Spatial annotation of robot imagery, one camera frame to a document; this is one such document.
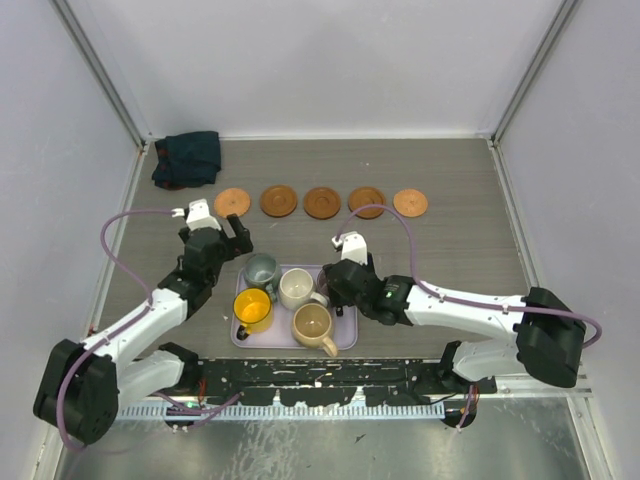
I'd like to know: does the woven rattan coaster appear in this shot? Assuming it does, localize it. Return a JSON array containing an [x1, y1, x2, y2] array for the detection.
[[214, 188, 251, 218], [393, 188, 429, 218]]

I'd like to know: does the brown wooden coaster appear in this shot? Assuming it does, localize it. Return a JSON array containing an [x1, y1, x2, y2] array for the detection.
[[260, 184, 298, 218], [348, 186, 386, 220], [303, 187, 342, 220]]

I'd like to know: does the purple transparent mug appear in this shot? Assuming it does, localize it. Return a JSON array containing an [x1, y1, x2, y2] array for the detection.
[[316, 269, 344, 318]]

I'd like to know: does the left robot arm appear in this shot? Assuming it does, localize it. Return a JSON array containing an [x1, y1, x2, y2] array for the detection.
[[33, 214, 253, 451]]

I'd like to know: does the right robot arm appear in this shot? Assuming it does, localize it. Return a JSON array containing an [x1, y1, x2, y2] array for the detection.
[[322, 260, 586, 394]]

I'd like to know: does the grey-green ceramic mug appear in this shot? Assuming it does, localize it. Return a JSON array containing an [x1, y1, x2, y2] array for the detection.
[[243, 253, 282, 296]]

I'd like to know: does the yellow transparent mug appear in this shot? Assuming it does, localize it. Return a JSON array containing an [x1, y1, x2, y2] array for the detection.
[[233, 288, 274, 341]]

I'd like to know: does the white ceramic mug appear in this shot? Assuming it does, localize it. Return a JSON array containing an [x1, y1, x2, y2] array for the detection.
[[278, 268, 328, 311]]

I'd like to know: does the beige ceramic mug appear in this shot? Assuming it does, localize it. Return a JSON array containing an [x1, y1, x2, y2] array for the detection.
[[291, 304, 339, 358]]

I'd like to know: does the lavender plastic tray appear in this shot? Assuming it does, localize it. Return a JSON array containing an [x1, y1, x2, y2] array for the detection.
[[229, 264, 361, 350]]

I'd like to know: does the dark blue folded cloth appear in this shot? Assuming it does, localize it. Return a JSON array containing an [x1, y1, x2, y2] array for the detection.
[[152, 131, 222, 190]]

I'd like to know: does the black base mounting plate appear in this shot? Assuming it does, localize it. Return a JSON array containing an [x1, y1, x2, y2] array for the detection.
[[162, 358, 465, 407]]

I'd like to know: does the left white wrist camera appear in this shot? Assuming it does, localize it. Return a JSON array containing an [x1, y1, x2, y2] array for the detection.
[[171, 199, 221, 231]]

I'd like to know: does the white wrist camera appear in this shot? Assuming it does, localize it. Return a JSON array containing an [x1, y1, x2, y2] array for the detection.
[[171, 199, 221, 231], [331, 231, 368, 266]]

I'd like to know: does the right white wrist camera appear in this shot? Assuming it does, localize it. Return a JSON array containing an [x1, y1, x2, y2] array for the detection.
[[331, 231, 368, 266]]

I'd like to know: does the aluminium front rail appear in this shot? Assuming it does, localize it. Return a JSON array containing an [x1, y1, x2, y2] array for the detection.
[[49, 357, 594, 399]]

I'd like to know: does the slotted cable duct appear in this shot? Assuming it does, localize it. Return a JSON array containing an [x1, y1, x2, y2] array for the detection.
[[116, 400, 445, 422]]

